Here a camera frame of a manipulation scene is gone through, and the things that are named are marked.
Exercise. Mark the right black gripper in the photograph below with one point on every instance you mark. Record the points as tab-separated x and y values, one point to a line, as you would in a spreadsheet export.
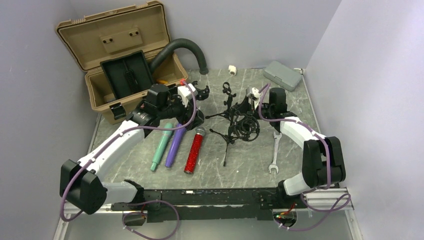
245	106

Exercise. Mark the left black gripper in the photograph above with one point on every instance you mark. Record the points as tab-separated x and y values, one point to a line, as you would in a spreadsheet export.
184	117

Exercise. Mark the black tripod shock-mount stand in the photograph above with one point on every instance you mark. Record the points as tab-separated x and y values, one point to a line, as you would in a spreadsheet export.
243	125

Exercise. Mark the black round-base mic stand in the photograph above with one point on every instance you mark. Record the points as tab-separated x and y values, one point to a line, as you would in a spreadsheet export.
203	92

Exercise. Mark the black tripod mic stand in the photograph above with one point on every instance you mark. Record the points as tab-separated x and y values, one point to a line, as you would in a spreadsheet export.
227	106

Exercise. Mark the purple microphone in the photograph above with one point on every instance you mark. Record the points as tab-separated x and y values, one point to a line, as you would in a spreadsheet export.
174	147

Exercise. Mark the mint green microphone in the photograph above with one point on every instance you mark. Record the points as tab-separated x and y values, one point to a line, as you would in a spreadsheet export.
166	135

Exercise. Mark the red microphone silver grille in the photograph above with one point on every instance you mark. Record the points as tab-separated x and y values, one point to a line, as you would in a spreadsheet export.
194	150

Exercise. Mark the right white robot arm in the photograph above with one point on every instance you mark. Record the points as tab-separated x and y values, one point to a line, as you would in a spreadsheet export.
322	156

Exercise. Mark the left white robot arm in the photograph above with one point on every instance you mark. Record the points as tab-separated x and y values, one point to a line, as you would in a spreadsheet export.
82	182

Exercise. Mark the small white pipe fitting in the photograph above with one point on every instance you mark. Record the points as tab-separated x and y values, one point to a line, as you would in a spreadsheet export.
232	70

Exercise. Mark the silver open-end wrench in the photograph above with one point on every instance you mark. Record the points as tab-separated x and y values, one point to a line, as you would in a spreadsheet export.
273	165

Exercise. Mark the grey rectangular block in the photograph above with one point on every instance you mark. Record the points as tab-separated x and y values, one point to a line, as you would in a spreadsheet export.
282	75

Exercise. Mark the black tray in case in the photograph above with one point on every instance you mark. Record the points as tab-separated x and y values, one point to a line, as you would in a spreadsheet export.
128	75

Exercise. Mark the tan plastic tool case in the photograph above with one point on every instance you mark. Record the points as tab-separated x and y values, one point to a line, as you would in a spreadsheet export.
111	35

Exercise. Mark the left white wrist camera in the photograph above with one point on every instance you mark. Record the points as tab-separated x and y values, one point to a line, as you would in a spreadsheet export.
185	91

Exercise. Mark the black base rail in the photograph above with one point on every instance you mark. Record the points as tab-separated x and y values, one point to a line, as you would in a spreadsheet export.
212	204

